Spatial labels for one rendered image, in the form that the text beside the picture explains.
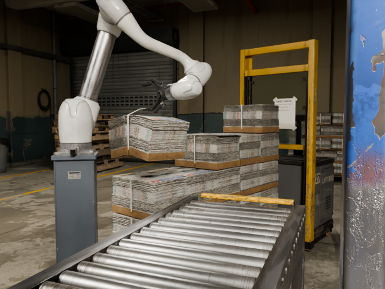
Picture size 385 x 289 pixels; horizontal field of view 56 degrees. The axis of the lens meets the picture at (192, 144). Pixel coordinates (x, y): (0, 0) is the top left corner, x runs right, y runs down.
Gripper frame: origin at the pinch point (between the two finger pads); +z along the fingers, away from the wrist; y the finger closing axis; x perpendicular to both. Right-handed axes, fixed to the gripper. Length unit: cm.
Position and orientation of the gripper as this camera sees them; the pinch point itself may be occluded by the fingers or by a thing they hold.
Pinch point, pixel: (145, 97)
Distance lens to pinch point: 218.5
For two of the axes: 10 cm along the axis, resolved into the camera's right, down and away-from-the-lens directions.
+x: 6.6, -0.3, 7.5
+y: 0.5, 10.0, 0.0
